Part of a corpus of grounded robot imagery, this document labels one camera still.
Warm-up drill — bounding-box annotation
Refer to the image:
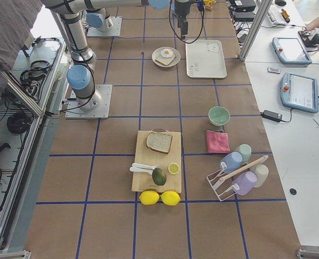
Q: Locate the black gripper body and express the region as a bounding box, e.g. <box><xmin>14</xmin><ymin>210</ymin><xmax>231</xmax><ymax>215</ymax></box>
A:
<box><xmin>174</xmin><ymin>0</ymin><xmax>190</xmax><ymax>39</ymax></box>

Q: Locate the round beige plate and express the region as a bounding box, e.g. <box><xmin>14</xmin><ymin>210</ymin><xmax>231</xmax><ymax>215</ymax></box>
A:
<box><xmin>151</xmin><ymin>47</ymin><xmax>181</xmax><ymax>68</ymax></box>

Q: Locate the bread slice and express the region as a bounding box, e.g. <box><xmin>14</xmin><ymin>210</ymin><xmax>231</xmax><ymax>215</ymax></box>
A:
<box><xmin>145</xmin><ymin>132</ymin><xmax>172</xmax><ymax>154</ymax></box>
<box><xmin>155</xmin><ymin>56</ymin><xmax>175</xmax><ymax>66</ymax></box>

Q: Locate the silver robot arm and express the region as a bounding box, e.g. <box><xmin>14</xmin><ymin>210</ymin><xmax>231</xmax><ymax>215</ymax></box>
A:
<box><xmin>42</xmin><ymin>1</ymin><xmax>150</xmax><ymax>113</ymax></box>
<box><xmin>82</xmin><ymin>1</ymin><xmax>194</xmax><ymax>40</ymax></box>

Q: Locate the bread slice on plate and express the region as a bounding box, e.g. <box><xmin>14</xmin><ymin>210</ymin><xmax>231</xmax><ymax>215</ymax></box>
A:
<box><xmin>155</xmin><ymin>56</ymin><xmax>175</xmax><ymax>66</ymax></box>

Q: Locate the fried egg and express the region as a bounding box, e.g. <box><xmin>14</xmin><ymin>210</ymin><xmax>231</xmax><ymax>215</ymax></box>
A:
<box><xmin>160</xmin><ymin>48</ymin><xmax>174</xmax><ymax>58</ymax></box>

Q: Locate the beige bear tray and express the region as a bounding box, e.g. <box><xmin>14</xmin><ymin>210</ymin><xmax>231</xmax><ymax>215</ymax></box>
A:
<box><xmin>185</xmin><ymin>39</ymin><xmax>227</xmax><ymax>79</ymax></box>

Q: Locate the green bowl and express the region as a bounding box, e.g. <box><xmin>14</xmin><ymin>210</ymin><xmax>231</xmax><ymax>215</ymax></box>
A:
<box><xmin>208</xmin><ymin>106</ymin><xmax>230</xmax><ymax>126</ymax></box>

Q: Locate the far teach pendant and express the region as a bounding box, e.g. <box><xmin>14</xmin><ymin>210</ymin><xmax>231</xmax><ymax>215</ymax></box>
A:
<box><xmin>272</xmin><ymin>37</ymin><xmax>312</xmax><ymax>65</ymax></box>

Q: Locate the teach pendant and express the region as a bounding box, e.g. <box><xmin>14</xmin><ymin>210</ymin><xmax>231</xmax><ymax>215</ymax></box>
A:
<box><xmin>272</xmin><ymin>37</ymin><xmax>312</xmax><ymax>65</ymax></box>
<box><xmin>280</xmin><ymin>72</ymin><xmax>318</xmax><ymax>113</ymax></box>

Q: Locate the pink cloth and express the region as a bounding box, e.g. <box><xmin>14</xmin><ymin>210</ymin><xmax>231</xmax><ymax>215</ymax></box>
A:
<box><xmin>206</xmin><ymin>130</ymin><xmax>230</xmax><ymax>154</ymax></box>

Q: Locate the black power adapter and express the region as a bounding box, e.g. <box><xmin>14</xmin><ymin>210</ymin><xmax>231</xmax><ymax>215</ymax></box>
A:
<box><xmin>260</xmin><ymin>110</ymin><xmax>282</xmax><ymax>122</ymax></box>

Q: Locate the near teach pendant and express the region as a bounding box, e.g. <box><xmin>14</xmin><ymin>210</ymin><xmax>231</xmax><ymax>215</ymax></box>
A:
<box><xmin>280</xmin><ymin>72</ymin><xmax>318</xmax><ymax>113</ymax></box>

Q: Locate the green cup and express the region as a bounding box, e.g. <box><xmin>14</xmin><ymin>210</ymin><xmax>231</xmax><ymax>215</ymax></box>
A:
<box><xmin>235</xmin><ymin>144</ymin><xmax>252</xmax><ymax>165</ymax></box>

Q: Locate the wooden cutting board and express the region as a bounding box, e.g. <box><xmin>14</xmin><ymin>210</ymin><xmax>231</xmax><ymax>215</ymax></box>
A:
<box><xmin>131</xmin><ymin>131</ymin><xmax>182</xmax><ymax>194</ymax></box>

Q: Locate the half lemon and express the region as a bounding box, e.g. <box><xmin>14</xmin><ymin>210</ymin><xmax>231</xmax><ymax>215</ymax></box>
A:
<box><xmin>168</xmin><ymin>162</ymin><xmax>180</xmax><ymax>175</ymax></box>

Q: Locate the blue cup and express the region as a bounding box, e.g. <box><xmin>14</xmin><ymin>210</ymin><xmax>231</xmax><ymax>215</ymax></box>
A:
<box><xmin>219</xmin><ymin>152</ymin><xmax>242</xmax><ymax>174</ymax></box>

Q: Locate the white plastic knife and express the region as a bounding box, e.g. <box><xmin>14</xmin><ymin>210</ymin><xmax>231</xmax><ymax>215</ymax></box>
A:
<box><xmin>131</xmin><ymin>162</ymin><xmax>163</xmax><ymax>170</ymax></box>

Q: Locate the white plastic fork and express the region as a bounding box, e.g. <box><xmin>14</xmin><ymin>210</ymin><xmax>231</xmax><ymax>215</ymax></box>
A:
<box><xmin>129</xmin><ymin>167</ymin><xmax>154</xmax><ymax>175</ymax></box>

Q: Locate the green avocado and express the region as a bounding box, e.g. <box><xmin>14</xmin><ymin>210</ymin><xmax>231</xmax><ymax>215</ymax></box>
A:
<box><xmin>151</xmin><ymin>168</ymin><xmax>167</xmax><ymax>186</ymax></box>

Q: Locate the beige cup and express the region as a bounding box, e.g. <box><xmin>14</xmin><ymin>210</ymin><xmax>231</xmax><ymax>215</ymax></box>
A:
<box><xmin>250</xmin><ymin>164</ymin><xmax>269</xmax><ymax>188</ymax></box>

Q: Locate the purple cup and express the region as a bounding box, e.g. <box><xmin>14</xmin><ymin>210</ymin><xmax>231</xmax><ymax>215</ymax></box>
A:
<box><xmin>232</xmin><ymin>171</ymin><xmax>257</xmax><ymax>195</ymax></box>

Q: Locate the right yellow lemon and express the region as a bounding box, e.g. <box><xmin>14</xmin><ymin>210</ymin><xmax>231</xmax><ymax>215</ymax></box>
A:
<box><xmin>161</xmin><ymin>190</ymin><xmax>181</xmax><ymax>206</ymax></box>

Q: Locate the yellow lemon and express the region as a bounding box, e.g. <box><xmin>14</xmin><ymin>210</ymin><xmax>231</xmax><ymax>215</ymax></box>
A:
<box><xmin>139</xmin><ymin>190</ymin><xmax>160</xmax><ymax>205</ymax></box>
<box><xmin>161</xmin><ymin>190</ymin><xmax>181</xmax><ymax>206</ymax></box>

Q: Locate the left yellow lemon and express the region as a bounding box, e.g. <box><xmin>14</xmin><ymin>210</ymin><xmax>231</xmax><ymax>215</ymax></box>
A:
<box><xmin>139</xmin><ymin>190</ymin><xmax>160</xmax><ymax>205</ymax></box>

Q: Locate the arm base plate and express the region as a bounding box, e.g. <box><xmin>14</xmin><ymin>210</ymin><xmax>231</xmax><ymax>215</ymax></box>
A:
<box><xmin>87</xmin><ymin>16</ymin><xmax>122</xmax><ymax>38</ymax></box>
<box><xmin>65</xmin><ymin>84</ymin><xmax>113</xmax><ymax>119</ymax></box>

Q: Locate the white wire cup rack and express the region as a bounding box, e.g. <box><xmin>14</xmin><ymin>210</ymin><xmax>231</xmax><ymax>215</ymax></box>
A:
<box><xmin>206</xmin><ymin>155</ymin><xmax>269</xmax><ymax>202</ymax></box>

